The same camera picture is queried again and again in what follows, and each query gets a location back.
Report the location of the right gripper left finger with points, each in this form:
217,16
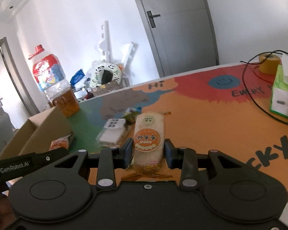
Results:
120,156

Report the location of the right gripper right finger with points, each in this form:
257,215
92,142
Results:
183,157

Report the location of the white snack pack black label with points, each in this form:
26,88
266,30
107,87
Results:
113,132

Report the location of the orange label rice cracker pack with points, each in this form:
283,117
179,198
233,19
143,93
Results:
148,147

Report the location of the small red orange snack packet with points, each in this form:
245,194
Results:
64,142

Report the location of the left hand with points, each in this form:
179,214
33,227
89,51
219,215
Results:
6,213

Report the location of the grey sofa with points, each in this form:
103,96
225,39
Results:
7,131

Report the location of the green candy wrapper snack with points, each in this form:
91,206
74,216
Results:
131,114

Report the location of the brown cardboard box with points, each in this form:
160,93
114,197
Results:
36,135

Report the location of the panda print round cushion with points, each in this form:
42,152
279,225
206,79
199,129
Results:
102,73

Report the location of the blue plastic bag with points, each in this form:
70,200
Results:
77,77

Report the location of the white foam packing piece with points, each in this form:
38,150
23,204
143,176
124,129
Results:
104,47

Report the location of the large iced tea bottle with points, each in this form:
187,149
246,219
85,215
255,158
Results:
52,81

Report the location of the grey door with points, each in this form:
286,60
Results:
184,38

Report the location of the green tissue box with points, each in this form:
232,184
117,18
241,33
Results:
279,92

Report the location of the yellow tape roll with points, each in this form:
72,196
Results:
269,63

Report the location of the black door handle lock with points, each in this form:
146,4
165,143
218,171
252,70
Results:
151,18

